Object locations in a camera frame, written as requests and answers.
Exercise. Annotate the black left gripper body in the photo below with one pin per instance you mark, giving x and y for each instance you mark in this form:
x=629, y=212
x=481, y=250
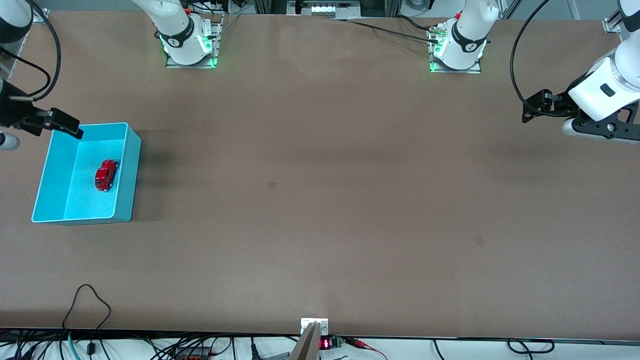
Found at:
x=561, y=104

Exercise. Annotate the red beetle toy car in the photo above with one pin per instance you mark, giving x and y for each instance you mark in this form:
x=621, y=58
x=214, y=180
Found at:
x=106, y=175

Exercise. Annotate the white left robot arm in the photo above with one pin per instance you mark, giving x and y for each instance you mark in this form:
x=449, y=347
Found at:
x=600, y=92

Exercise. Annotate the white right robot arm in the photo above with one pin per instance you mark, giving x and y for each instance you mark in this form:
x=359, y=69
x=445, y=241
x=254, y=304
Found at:
x=180, y=40

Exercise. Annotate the blue plastic box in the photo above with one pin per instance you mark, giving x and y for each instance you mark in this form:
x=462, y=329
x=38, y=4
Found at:
x=80, y=205

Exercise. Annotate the orange power strip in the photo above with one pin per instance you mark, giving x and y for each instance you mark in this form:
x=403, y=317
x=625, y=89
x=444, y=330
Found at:
x=192, y=355

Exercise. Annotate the red and black clip leads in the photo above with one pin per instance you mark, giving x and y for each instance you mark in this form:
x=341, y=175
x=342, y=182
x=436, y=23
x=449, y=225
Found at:
x=357, y=343

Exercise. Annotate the white mounting plate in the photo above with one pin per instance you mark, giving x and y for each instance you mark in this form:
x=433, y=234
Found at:
x=323, y=325

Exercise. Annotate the green terminal block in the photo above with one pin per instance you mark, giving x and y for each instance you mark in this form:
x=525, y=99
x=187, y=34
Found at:
x=336, y=342

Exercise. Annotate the red LED display module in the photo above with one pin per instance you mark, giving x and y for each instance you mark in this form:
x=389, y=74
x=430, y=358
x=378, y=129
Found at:
x=325, y=344

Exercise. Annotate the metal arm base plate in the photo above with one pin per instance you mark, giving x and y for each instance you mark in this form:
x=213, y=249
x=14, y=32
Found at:
x=472, y=70
x=217, y=45

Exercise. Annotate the metal table corner bracket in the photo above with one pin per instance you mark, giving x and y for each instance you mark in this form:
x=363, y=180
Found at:
x=41, y=15
x=610, y=26

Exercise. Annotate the aluminium frame with lit device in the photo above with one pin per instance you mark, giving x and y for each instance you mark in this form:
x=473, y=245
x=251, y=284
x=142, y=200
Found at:
x=325, y=8

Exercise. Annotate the grey metal camera beam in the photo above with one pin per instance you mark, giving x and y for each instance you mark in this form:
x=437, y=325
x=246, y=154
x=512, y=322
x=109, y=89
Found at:
x=306, y=347

